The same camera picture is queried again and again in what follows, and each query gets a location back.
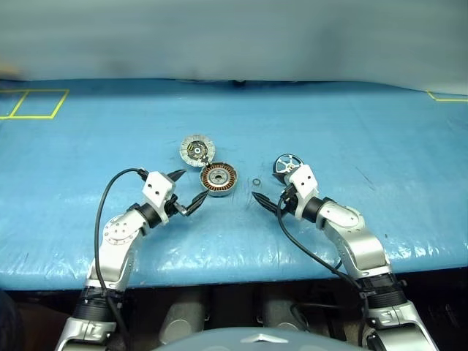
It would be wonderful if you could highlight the silver motor cover plate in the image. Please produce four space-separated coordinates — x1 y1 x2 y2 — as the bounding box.
179 134 216 168

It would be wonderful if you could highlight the grey robot thigh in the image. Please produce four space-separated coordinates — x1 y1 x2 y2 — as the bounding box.
159 290 206 345
262 291 312 334

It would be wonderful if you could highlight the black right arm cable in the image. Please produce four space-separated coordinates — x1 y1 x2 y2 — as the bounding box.
276 189 371 347

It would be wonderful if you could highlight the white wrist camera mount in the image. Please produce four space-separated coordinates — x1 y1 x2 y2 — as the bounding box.
284 164 321 221
141 170 177 224

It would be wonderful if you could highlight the copper wound motor stator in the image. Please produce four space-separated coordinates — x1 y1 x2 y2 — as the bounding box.
199 161 242 199

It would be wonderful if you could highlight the blue plastic table cover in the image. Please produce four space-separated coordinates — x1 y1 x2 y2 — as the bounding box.
0 77 468 292

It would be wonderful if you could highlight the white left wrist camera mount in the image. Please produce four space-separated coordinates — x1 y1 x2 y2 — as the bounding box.
141 170 177 224

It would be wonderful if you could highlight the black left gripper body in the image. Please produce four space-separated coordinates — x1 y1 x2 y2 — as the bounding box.
165 195 192 221

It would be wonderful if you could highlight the spoked motor rotor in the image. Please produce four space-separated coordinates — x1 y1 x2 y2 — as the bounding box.
274 153 306 177

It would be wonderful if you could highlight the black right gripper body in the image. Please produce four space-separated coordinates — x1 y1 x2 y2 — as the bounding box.
279 184 300 217

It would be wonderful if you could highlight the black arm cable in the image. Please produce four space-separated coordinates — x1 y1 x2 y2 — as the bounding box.
276 189 371 347
94 167 148 351

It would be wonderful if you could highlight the grey robot torso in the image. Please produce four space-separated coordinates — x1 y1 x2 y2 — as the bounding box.
151 326 352 351

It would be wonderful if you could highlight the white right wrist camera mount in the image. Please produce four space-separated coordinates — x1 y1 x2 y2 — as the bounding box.
284 164 321 221

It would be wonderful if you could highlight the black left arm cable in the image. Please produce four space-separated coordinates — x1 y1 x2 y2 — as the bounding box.
94 167 148 351

